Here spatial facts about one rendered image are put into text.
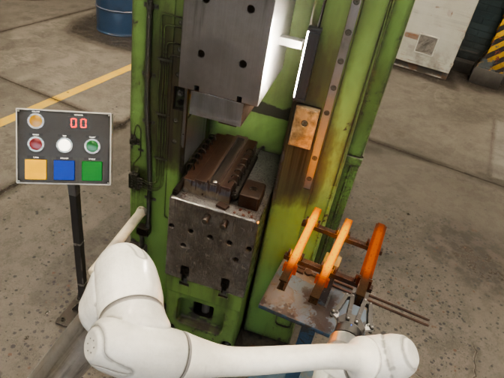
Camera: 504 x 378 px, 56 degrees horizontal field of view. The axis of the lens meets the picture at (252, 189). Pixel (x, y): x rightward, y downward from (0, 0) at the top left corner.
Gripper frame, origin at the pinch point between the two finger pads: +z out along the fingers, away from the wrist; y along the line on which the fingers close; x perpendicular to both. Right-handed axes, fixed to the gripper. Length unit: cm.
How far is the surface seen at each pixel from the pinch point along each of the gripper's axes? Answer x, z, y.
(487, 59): -81, 579, 71
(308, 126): 24, 47, -38
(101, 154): 2, 14, -107
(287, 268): -3.4, 0.2, -24.0
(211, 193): -10, 30, -67
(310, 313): -31.9, 11.5, -13.1
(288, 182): -5, 48, -41
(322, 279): -4.1, 2.5, -12.3
